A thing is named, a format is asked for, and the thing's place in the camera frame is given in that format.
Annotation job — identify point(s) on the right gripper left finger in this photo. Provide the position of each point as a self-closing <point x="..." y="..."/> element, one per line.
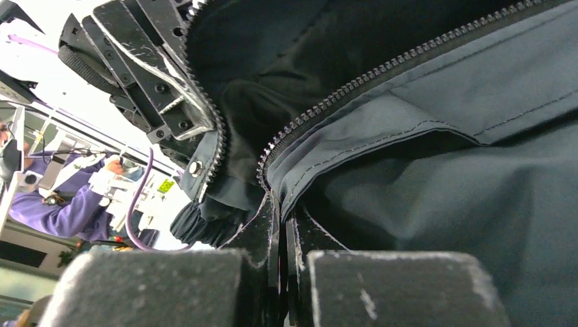
<point x="235" y="285"/>

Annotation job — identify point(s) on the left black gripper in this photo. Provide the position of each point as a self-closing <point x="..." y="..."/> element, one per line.
<point x="146" y="81"/>

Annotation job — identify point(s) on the person in purple sweater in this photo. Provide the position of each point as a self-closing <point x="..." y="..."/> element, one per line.
<point x="73" y="210"/>

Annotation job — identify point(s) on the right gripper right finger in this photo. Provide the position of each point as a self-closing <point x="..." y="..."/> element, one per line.
<point x="332" y="285"/>

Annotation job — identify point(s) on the grey to black gradient jacket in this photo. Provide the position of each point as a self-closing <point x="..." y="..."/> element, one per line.
<point x="402" y="126"/>

